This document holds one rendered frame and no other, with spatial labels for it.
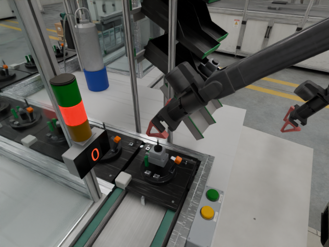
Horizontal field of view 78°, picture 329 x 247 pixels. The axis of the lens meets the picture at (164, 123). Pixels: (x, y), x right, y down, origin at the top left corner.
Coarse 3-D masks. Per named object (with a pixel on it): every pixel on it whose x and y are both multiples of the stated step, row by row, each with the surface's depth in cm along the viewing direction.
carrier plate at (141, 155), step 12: (144, 156) 84; (180, 156) 84; (132, 168) 79; (180, 168) 79; (192, 168) 79; (132, 180) 75; (144, 180) 75; (180, 180) 75; (132, 192) 72; (144, 192) 71; (156, 192) 71; (168, 192) 71; (180, 192) 71; (168, 204) 67
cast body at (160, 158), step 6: (156, 144) 73; (150, 150) 71; (156, 150) 70; (162, 150) 71; (150, 156) 72; (156, 156) 70; (162, 156) 71; (150, 162) 74; (156, 162) 72; (162, 162) 71
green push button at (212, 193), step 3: (210, 189) 72; (213, 189) 72; (207, 192) 71; (210, 192) 71; (213, 192) 71; (216, 192) 71; (207, 195) 70; (210, 195) 70; (213, 195) 70; (216, 195) 70; (210, 198) 69; (213, 198) 69; (216, 198) 69
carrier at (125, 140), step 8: (104, 128) 87; (120, 136) 94; (128, 136) 94; (112, 144) 87; (120, 144) 87; (128, 144) 90; (136, 144) 90; (112, 152) 83; (120, 152) 85; (128, 152) 86; (136, 152) 88; (104, 160) 81; (112, 160) 82; (120, 160) 82; (128, 160) 83; (96, 168) 79; (104, 168) 79; (112, 168) 79; (120, 168) 79; (96, 176) 77; (104, 176) 76; (112, 176) 76
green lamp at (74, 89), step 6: (72, 84) 41; (54, 90) 40; (60, 90) 40; (66, 90) 40; (72, 90) 41; (78, 90) 43; (60, 96) 41; (66, 96) 41; (72, 96) 42; (78, 96) 43; (60, 102) 42; (66, 102) 42; (72, 102) 42; (78, 102) 44
